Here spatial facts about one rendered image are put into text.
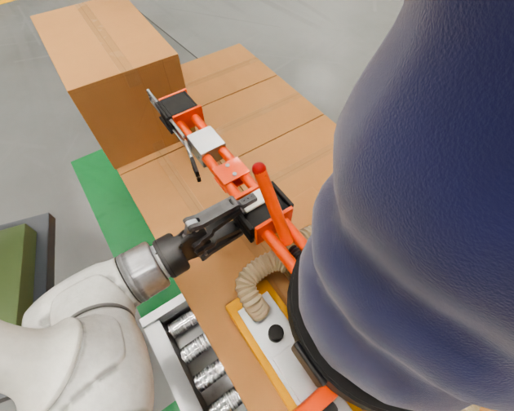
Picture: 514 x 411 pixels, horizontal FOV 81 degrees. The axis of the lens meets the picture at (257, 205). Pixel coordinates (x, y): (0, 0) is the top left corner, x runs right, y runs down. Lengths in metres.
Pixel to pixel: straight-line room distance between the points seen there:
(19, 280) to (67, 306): 0.51
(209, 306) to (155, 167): 0.89
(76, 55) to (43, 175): 1.22
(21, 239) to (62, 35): 0.83
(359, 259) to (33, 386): 0.34
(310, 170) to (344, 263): 1.17
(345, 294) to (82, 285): 0.41
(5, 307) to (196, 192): 0.70
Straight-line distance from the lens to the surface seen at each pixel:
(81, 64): 1.34
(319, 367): 0.36
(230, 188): 0.60
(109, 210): 2.06
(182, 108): 0.76
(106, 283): 0.52
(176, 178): 1.35
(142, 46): 1.35
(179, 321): 1.07
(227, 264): 0.67
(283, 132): 1.50
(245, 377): 0.62
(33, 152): 2.65
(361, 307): 0.19
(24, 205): 2.36
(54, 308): 0.53
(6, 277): 1.04
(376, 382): 0.29
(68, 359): 0.40
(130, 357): 0.42
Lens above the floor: 1.57
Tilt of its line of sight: 57 degrees down
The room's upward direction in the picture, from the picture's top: straight up
